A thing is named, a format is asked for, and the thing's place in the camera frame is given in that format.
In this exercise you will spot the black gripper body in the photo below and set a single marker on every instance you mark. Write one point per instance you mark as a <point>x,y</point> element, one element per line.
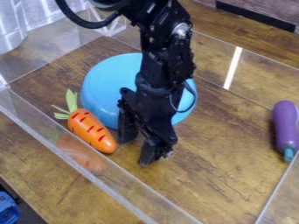
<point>153,106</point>

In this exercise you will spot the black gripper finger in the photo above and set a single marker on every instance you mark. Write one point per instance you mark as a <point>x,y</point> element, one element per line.
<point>155,149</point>
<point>127,129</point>

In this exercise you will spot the orange toy carrot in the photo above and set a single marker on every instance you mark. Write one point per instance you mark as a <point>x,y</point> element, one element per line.
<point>84,125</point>

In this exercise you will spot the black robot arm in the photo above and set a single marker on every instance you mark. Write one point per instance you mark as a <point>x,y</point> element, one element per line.
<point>165,29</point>

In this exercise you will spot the blue upside-down bowl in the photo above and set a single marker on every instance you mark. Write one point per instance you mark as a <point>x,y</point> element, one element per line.
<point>116,73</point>

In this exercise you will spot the purple toy eggplant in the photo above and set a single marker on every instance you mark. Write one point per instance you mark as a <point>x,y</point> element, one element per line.
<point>286,121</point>

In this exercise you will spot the blue object at corner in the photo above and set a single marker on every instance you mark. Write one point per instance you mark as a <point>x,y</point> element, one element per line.
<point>9,211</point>

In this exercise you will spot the white curtain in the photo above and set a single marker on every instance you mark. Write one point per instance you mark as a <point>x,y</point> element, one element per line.
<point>21,16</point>

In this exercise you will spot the clear acrylic enclosure wall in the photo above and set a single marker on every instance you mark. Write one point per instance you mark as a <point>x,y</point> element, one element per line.
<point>225,176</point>

